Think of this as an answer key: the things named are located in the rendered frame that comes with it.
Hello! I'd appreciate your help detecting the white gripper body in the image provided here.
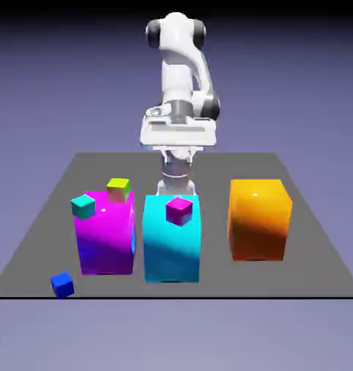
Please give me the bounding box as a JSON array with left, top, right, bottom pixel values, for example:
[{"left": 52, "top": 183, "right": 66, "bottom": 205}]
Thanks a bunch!
[{"left": 139, "top": 114, "right": 217, "bottom": 153}]

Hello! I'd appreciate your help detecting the small magenta cube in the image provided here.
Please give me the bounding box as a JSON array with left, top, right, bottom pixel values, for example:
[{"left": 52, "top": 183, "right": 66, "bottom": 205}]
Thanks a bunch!
[{"left": 165, "top": 196, "right": 194, "bottom": 228}]

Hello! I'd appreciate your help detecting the small green cube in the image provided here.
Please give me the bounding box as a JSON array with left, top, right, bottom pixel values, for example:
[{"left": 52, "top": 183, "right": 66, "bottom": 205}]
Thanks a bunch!
[{"left": 106, "top": 177, "right": 131, "bottom": 203}]

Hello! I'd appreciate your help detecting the small teal cube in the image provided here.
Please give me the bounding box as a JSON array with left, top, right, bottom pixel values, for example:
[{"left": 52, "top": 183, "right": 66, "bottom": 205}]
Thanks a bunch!
[{"left": 70, "top": 193, "right": 96, "bottom": 222}]

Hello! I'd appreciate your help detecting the small blue cube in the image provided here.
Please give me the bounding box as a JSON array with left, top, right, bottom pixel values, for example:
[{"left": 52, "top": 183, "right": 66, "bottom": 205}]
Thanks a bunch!
[{"left": 50, "top": 271, "right": 76, "bottom": 299}]

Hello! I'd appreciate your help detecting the large orange box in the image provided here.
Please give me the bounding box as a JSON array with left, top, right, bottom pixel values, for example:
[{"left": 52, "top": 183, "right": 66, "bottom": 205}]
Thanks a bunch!
[{"left": 227, "top": 178, "right": 294, "bottom": 262}]

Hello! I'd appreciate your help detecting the large cyan box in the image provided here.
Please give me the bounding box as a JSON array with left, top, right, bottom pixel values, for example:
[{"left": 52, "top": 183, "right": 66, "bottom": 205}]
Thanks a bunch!
[{"left": 141, "top": 194, "right": 201, "bottom": 284}]

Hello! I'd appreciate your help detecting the large magenta box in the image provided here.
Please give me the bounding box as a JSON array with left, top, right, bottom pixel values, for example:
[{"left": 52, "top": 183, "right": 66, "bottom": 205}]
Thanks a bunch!
[{"left": 72, "top": 190, "right": 136, "bottom": 276}]

